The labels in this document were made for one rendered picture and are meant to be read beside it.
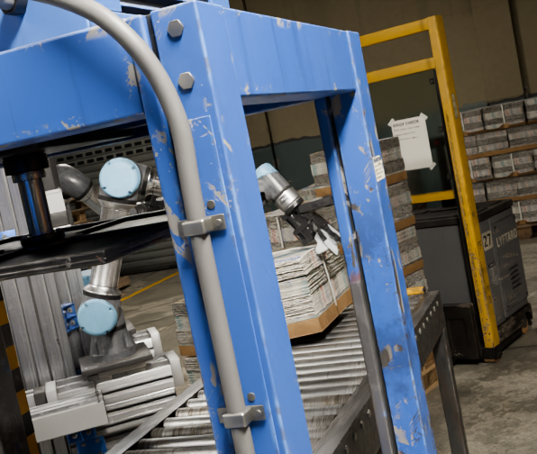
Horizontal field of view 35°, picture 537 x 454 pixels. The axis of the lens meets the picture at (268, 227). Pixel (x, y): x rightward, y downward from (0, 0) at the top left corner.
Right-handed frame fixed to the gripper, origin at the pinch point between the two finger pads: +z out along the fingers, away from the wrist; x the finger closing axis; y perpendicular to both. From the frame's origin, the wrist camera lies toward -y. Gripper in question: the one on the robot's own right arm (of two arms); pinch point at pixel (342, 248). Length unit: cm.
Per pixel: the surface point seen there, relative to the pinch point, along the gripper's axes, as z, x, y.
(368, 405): 31, 72, -4
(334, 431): 29, 89, -3
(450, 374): 53, -27, 13
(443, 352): 47, -28, 9
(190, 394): 2, 56, 38
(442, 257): 33, -225, 39
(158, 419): 1, 74, 38
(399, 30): -69, -212, -33
